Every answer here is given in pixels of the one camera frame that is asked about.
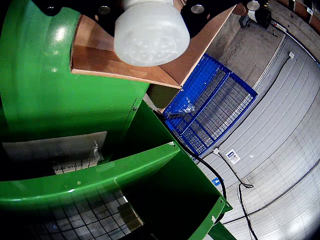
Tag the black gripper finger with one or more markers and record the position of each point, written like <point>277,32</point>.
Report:
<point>212,7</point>
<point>85,7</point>

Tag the translucent white suction cup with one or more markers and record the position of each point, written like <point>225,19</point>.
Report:
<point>150,37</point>

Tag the grey white motor box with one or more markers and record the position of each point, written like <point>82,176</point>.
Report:
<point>262,16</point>

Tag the divided cardboard box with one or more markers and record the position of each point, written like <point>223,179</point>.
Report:
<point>100,62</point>

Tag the shelf rack with cardboard bins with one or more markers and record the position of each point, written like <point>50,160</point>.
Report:
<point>302,10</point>

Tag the grey flat cardboard sheet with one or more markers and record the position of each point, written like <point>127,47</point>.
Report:
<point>50,147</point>

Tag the yellow black striped bumper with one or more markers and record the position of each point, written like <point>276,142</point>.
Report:
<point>266,3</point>

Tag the green metal cabinet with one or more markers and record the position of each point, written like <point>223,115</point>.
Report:
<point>50,100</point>

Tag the white blue label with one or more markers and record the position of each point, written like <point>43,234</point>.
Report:
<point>233,156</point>

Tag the blue square sign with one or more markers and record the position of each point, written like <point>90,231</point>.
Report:
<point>217,181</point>

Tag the small black wall box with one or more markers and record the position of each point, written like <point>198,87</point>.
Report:
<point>244,21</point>

